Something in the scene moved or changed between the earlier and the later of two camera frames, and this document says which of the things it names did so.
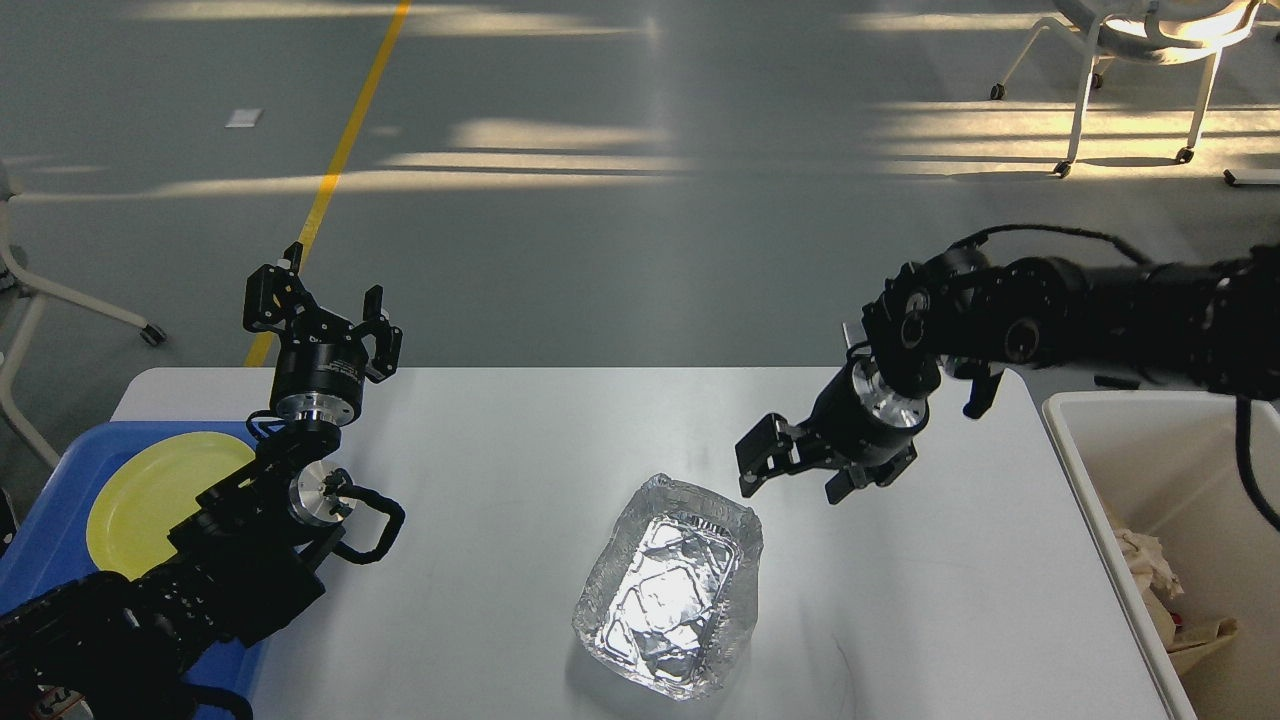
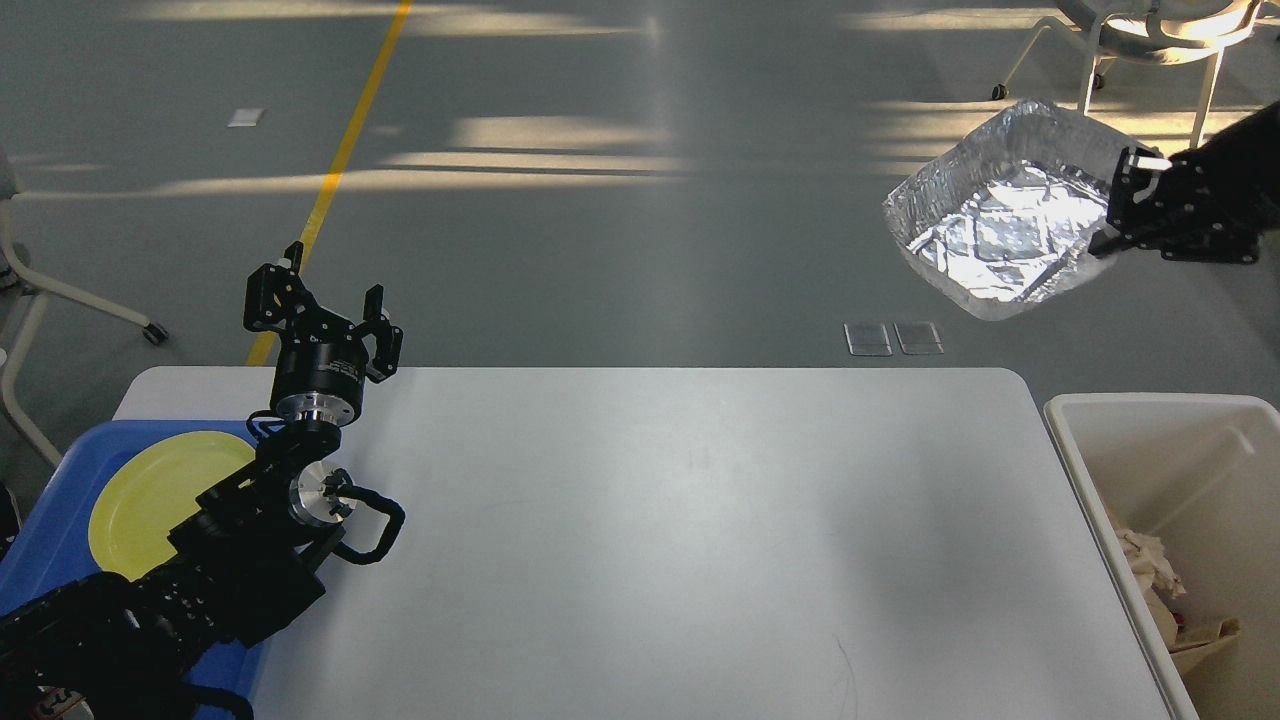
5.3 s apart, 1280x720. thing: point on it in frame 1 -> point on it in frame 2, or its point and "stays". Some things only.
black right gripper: x=843 y=426 -> x=1213 y=209
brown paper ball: x=1148 y=561 stays
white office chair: x=1156 y=32 stays
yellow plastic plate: x=151 y=488 stays
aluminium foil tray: x=670 y=589 -> x=1003 y=217
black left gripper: x=320 y=371 stays
